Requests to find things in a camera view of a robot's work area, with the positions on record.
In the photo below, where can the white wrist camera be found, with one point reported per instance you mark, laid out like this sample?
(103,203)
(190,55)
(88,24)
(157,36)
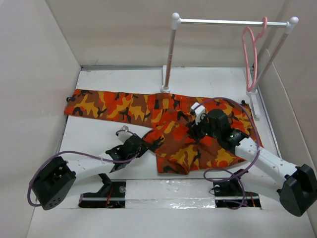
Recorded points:
(123,133)
(198,111)

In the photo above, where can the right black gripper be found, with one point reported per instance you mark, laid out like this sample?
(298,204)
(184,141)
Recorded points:
(193,130)

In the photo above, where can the orange camouflage trousers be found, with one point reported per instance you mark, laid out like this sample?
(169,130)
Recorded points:
(167,116)

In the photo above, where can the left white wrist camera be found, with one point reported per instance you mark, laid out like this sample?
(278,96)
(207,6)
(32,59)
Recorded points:
(123,133)

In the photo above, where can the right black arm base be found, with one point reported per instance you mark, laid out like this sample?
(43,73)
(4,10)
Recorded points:
(229,193)

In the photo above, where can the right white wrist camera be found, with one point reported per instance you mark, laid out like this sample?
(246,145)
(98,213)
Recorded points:
(198,111)

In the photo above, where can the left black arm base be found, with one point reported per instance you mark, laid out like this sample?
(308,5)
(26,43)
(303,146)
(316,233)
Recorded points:
(110,196)

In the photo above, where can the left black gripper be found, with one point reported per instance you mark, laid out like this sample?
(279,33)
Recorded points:
(143,147)

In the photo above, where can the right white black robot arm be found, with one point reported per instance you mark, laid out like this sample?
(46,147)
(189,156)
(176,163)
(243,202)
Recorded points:
(294,187)

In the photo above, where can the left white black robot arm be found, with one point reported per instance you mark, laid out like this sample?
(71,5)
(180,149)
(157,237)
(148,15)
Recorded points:
(54,179)

